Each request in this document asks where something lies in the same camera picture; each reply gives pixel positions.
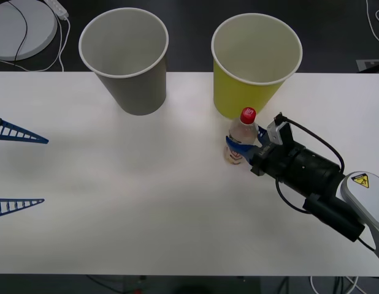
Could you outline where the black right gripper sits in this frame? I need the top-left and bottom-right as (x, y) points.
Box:
(225, 124), (296, 179)

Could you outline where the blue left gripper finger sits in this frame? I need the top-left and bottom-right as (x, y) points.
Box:
(0, 198), (45, 219)
(0, 115), (50, 145)

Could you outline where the clear bottle with red cap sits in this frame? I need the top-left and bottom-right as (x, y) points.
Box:
(223, 107), (260, 166)

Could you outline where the yellow-green plastic waste bin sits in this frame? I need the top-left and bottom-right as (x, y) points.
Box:
(211, 12), (303, 119)

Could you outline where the round pale grey disc base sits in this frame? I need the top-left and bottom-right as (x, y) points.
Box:
(0, 0), (59, 61)

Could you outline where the grey plastic waste bin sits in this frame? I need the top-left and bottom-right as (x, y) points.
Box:
(78, 8), (170, 116)

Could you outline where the white power strip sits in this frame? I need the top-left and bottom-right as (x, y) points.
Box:
(44, 0), (69, 20)

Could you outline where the grey floor marker tag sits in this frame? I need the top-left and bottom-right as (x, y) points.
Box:
(356, 58), (379, 74)

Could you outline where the thin black cable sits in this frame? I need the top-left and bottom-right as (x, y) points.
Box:
(0, 0), (28, 66)

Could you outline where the white power strip cable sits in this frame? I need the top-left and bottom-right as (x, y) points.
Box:
(0, 17), (71, 73)

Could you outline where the white cable under table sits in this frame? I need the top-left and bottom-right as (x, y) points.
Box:
(310, 275), (359, 294)

